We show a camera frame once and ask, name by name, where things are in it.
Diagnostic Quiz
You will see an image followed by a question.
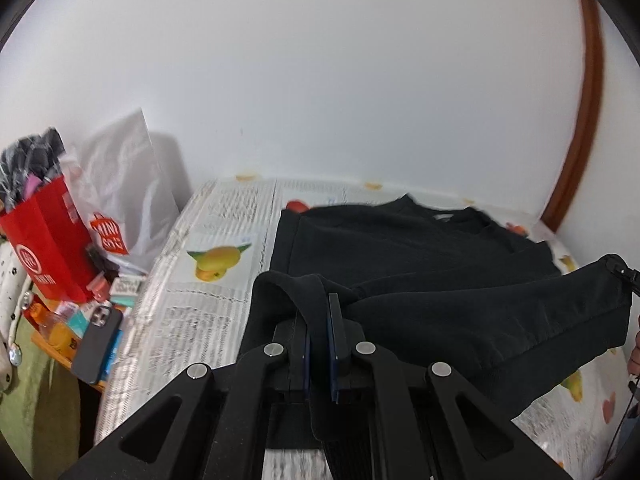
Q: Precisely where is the white spotted plush toy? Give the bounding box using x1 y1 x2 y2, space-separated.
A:
0 240 30 392

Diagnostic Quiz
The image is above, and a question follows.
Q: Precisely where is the black smartphone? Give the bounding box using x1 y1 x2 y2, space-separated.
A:
70 306 122 385

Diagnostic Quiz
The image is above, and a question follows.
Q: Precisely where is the brown wooden door frame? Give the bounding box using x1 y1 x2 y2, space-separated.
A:
541 0 605 232

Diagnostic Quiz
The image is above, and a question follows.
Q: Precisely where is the red paper shopping bag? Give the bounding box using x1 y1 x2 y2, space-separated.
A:
1 177 98 304

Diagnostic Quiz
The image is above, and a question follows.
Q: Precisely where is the green bed sheet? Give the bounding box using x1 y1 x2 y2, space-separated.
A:
1 321 80 479

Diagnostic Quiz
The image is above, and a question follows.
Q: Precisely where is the white Miniso plastic bag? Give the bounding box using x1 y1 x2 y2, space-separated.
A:
61 110 179 273

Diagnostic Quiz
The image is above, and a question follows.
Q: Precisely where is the orange drink bottle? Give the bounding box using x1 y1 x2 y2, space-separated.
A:
29 304 79 361

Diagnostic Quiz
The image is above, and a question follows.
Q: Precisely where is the black plaid cloth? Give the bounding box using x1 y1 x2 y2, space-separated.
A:
1 128 65 212

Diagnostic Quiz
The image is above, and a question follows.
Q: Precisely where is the fruit print tablecloth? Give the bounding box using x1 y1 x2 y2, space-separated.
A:
96 179 630 479

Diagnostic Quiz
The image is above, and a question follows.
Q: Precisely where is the small white box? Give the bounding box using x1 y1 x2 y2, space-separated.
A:
110 275 145 297

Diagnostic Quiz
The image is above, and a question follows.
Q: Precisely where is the black sweatshirt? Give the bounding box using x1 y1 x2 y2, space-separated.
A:
241 196 633 418

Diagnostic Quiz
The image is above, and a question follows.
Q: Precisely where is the person's right hand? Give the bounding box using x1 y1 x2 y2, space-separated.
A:
627 330 640 377

